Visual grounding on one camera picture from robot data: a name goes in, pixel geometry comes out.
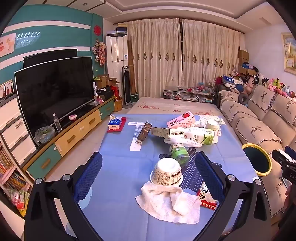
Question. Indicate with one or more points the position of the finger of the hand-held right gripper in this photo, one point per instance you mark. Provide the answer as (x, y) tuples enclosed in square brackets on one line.
[(279, 158), (291, 151)]

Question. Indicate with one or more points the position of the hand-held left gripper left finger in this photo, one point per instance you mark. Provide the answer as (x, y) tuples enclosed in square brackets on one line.
[(89, 176)]

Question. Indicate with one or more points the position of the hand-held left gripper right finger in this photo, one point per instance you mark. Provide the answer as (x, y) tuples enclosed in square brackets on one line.
[(208, 178)]

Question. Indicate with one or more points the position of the red snack wrapper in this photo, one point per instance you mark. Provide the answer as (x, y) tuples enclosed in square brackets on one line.
[(207, 200)]

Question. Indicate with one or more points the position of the dark green bin yellow rim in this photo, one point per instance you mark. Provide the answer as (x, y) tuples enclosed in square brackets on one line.
[(256, 160)]

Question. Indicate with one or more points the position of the green drink can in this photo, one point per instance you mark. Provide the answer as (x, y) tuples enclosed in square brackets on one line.
[(179, 153)]

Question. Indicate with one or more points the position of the white paper noodle bowl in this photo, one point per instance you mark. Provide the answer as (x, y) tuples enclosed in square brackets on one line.
[(166, 173)]

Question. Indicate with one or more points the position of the white green drink bottle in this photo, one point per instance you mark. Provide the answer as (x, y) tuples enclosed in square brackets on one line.
[(203, 136)]

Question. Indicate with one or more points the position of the white paper towel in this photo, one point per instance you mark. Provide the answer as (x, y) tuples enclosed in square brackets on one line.
[(166, 204)]

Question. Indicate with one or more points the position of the white paper cup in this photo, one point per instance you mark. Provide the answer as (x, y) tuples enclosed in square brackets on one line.
[(212, 125)]

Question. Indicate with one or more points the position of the white paper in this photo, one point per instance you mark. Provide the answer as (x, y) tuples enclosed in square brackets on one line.
[(220, 120)]

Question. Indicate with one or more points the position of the pink milk carton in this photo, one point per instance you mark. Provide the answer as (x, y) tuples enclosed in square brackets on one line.
[(182, 119)]

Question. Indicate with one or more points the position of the long cream carton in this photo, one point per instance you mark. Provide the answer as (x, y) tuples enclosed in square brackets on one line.
[(161, 132)]

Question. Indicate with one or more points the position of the brown plastic basket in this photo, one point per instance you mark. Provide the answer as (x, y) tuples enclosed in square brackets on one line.
[(144, 132)]

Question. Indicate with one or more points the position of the person's right hand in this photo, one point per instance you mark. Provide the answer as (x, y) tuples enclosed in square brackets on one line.
[(290, 194)]

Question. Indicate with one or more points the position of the blue star-print tablecloth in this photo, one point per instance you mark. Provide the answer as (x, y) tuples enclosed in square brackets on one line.
[(120, 166)]

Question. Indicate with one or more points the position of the beige sofa with covers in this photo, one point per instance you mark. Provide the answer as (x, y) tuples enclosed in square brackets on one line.
[(254, 122)]

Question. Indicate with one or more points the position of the green yellow television cabinet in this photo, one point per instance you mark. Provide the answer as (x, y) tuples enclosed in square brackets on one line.
[(74, 134)]

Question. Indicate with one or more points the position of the blue tissue pack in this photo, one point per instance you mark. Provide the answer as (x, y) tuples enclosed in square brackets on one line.
[(115, 122)]

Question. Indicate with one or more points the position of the clear plastic bag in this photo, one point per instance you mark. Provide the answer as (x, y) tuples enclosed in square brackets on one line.
[(44, 134)]

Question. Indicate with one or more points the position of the clear water bottle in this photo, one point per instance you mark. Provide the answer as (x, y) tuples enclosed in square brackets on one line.
[(57, 124)]

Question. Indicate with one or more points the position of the small pink dish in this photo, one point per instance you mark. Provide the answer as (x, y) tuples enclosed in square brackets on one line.
[(72, 116)]

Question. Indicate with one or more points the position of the row of plush toys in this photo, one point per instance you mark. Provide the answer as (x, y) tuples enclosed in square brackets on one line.
[(277, 84)]

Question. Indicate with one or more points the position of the grey neck pillow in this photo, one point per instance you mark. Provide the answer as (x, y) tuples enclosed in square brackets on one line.
[(243, 98)]

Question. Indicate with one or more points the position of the bookshelf with books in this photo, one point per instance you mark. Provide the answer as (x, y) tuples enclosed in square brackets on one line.
[(9, 176)]

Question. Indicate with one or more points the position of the floral bed sheet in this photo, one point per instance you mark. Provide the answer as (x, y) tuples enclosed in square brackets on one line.
[(173, 105)]

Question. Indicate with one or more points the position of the cluttered glass coffee table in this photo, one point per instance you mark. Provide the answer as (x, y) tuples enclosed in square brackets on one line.
[(187, 93)]

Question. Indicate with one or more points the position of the red bag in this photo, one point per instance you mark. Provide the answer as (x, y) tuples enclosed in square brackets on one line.
[(114, 91)]

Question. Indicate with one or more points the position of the white drawer unit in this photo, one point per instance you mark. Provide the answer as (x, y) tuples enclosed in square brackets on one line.
[(13, 129)]

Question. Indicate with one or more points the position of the large black television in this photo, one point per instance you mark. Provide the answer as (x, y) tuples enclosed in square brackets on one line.
[(55, 92)]

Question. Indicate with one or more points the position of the blue star plush pillow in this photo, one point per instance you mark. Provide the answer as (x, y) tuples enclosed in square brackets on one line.
[(232, 81)]

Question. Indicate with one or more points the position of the grey tower fan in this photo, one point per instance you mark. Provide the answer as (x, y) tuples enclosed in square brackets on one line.
[(128, 88)]

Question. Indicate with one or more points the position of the open cardboard boxes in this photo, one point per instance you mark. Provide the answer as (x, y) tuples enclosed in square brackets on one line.
[(107, 81)]

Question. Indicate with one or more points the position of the framed floral picture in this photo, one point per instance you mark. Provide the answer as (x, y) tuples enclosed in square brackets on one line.
[(289, 53)]

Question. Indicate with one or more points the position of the stack of cardboard boxes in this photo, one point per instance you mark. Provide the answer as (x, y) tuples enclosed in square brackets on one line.
[(243, 60)]

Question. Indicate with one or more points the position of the photo frames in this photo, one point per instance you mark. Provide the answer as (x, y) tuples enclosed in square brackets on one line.
[(6, 89)]

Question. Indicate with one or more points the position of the white standing air conditioner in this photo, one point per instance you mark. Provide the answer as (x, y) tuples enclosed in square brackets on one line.
[(116, 55)]

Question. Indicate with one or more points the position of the hanging artificial flowers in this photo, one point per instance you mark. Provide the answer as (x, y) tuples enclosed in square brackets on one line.
[(99, 52)]

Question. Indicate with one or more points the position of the beige embroidered curtain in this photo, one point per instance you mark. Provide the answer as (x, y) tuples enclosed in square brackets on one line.
[(208, 53), (155, 58)]

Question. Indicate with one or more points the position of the red paper-cut ornament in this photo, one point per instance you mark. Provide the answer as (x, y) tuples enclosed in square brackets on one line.
[(97, 30)]

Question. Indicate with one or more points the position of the black wall television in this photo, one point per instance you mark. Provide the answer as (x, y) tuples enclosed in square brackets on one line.
[(46, 58)]

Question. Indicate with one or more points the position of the pink wall picture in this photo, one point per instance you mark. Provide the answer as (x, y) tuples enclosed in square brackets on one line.
[(7, 45)]

